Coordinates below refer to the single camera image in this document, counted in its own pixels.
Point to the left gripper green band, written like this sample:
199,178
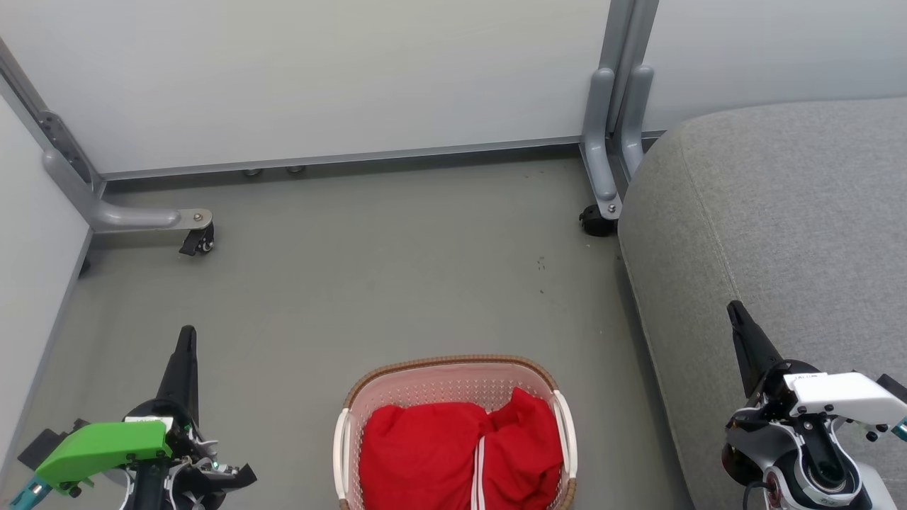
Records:
103,448

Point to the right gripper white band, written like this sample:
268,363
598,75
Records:
843,393

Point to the red jersey with number print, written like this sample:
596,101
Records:
418,453

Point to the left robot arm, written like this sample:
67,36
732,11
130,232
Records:
149,490

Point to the grey fabric sofa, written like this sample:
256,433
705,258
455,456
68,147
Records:
793,227

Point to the black caster with silver wheel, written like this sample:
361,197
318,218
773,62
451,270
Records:
198,242

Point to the black round caster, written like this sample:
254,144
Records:
596,222

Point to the short grey curved partition foot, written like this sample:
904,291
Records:
634,120

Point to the long grey curved partition foot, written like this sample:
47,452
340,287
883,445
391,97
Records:
599,142

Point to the left grey partition foot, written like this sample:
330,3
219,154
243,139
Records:
60,142

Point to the pink laundry basket brown rim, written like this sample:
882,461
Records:
453,382

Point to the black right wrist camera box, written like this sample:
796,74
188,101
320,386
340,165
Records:
894,388

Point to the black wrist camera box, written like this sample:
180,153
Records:
39,448
894,388

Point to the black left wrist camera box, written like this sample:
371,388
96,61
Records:
39,448

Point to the grey partition bottom rail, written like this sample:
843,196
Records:
354,157

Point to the grey upright partition post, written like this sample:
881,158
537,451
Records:
627,42

